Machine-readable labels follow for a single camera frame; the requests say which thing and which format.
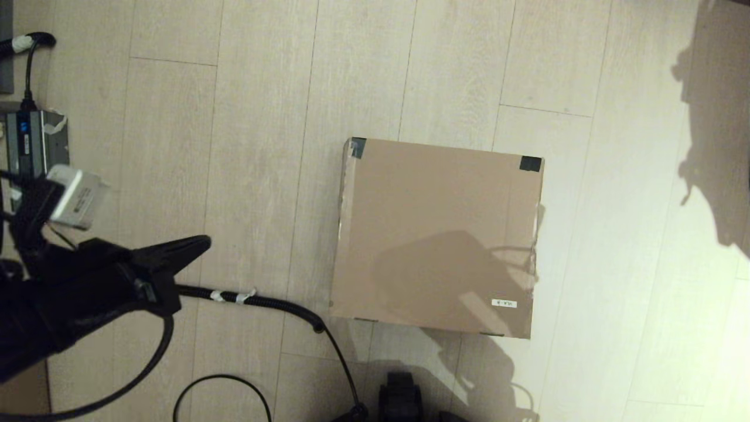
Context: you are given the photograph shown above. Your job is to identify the brown cardboard shoe box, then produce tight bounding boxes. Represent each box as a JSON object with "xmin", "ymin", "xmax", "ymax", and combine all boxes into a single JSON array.
[{"xmin": 328, "ymin": 137, "xmax": 546, "ymax": 341}]

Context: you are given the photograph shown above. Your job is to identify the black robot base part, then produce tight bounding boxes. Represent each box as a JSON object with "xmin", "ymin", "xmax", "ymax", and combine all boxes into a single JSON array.
[{"xmin": 378, "ymin": 371, "xmax": 424, "ymax": 422}]

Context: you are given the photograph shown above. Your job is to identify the white tape wrap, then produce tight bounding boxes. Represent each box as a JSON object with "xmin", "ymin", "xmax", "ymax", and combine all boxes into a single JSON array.
[{"xmin": 210, "ymin": 287, "xmax": 257, "ymax": 305}]

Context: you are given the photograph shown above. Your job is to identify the plain brown cardboard carton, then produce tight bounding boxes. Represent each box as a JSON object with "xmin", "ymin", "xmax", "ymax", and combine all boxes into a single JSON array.
[{"xmin": 0, "ymin": 360, "xmax": 50, "ymax": 416}]

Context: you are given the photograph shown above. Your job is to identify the grey power supply unit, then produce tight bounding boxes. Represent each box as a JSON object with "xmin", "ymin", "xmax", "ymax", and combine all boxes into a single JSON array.
[{"xmin": 5, "ymin": 110, "xmax": 70, "ymax": 179}]

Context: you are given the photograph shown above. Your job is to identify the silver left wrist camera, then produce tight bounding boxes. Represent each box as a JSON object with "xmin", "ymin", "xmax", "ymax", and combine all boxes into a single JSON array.
[{"xmin": 46, "ymin": 164, "xmax": 111, "ymax": 230}]

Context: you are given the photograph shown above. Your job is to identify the black corrugated floor cable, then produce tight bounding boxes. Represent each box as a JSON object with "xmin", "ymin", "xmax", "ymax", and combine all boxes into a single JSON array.
[{"xmin": 175, "ymin": 283, "xmax": 369, "ymax": 422}]

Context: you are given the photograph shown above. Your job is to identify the thin black looped cable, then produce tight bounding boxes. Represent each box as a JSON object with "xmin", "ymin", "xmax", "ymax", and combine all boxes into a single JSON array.
[{"xmin": 173, "ymin": 374, "xmax": 273, "ymax": 422}]

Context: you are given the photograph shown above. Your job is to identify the black power cable white tape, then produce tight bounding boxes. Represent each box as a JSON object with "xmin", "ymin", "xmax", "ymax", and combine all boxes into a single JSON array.
[{"xmin": 0, "ymin": 30, "xmax": 56, "ymax": 111}]

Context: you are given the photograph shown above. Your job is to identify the thin white floor cable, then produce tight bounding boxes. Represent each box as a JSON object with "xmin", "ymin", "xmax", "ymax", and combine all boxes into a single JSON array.
[{"xmin": 510, "ymin": 382, "xmax": 537, "ymax": 418}]

